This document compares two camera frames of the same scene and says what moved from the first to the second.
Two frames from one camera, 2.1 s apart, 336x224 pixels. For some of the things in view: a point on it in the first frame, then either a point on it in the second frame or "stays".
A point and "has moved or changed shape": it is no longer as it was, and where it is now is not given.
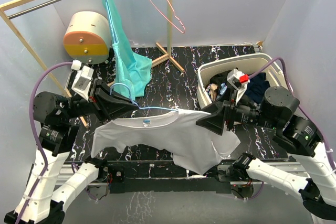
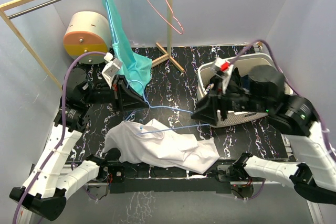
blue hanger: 136,104 has moved or changed shape
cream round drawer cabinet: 87,39 stays
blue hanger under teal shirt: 113,32 stays
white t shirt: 195,149 has moved or changed shape
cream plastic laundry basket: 267,63 stays
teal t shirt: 132,69 stays
